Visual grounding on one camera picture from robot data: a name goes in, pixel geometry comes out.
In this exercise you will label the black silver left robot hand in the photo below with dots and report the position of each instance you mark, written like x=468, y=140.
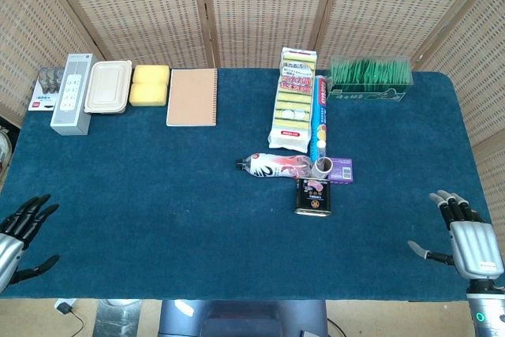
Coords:
x=10, y=250

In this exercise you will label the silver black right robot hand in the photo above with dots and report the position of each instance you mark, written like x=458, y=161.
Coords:
x=475, y=248

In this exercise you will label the clear plastic tube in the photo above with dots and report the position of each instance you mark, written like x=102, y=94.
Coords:
x=322, y=144

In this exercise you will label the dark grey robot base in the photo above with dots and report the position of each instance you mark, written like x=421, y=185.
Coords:
x=244, y=319

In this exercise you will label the metal table leg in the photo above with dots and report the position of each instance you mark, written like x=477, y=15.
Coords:
x=118, y=319

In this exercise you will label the small purple box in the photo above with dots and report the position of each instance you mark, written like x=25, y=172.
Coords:
x=342, y=169

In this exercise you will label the blue table cloth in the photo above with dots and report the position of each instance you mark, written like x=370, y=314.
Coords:
x=158, y=203

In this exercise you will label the blister card pack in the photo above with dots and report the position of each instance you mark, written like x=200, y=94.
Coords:
x=42, y=92

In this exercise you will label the white power strip box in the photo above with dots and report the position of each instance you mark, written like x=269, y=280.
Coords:
x=72, y=96

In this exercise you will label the black gold meat can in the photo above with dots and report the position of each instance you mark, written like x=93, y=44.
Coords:
x=313, y=199

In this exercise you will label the beige lidded food container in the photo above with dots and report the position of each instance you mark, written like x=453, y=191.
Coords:
x=107, y=86

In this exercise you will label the clear box green tea bags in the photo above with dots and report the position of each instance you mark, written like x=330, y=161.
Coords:
x=371, y=76

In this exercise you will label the blue cling wrap box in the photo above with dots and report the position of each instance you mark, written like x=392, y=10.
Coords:
x=320, y=116

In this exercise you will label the yellow sponge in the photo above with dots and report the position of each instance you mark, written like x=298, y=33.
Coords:
x=151, y=74
x=148, y=95

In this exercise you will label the plastic bottle white red label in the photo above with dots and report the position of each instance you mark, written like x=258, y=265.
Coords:
x=268, y=167

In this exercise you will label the yellow sponge multipack bag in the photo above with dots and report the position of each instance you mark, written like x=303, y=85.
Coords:
x=294, y=100

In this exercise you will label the brown spiral notebook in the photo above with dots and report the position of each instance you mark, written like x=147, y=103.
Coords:
x=192, y=96

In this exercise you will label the wicker folding screen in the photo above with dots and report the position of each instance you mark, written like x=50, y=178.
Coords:
x=256, y=5

